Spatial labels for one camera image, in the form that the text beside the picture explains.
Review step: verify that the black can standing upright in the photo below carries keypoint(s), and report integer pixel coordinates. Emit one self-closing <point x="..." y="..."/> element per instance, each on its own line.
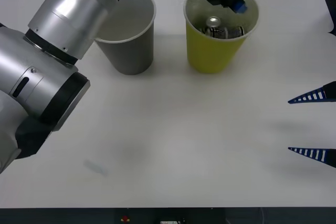
<point x="213" y="21"/>

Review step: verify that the grey plastic waste bin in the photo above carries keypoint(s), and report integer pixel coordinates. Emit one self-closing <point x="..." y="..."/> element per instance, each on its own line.
<point x="131" y="56"/>

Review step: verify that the yellow-green plastic waste bin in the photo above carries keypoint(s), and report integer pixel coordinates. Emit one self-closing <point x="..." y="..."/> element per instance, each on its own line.
<point x="210" y="56"/>

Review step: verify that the black drink can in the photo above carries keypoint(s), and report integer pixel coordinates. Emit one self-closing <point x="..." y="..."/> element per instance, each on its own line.
<point x="214" y="33"/>

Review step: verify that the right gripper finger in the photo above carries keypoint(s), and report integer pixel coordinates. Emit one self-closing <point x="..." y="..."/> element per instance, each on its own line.
<point x="324" y="154"/>
<point x="321" y="95"/>

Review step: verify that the silver-topped drink can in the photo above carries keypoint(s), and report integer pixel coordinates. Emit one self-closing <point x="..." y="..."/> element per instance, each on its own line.
<point x="236" y="32"/>

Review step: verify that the red round button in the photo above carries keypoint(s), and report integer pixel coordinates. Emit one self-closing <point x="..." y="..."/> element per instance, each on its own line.
<point x="124" y="218"/>

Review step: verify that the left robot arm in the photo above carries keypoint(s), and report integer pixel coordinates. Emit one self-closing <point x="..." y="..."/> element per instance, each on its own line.
<point x="65" y="24"/>

